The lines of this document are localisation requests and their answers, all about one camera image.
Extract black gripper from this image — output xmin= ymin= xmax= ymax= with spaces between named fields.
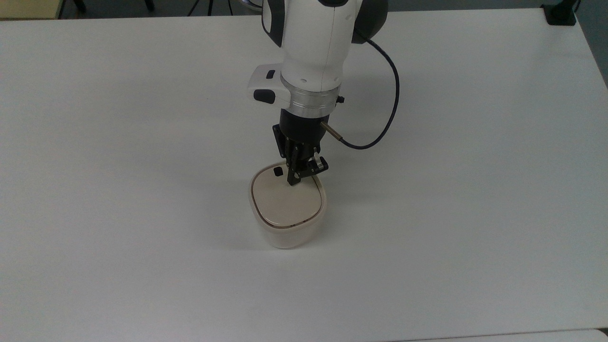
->
xmin=272 ymin=109 xmax=332 ymax=186

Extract beige plastic trash bin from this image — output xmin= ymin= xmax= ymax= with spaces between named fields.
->
xmin=248 ymin=161 xmax=328 ymax=249

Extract black tripod legs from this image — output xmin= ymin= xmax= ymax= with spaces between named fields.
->
xmin=187 ymin=0 xmax=234 ymax=16

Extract black table corner clamp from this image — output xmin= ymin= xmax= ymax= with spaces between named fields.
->
xmin=541 ymin=3 xmax=578 ymax=27

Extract yellow wooden furniture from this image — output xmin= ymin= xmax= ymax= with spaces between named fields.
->
xmin=0 ymin=0 xmax=66 ymax=20

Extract dark blue gripper cable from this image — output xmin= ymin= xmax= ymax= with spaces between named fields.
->
xmin=320 ymin=28 xmax=400 ymax=151

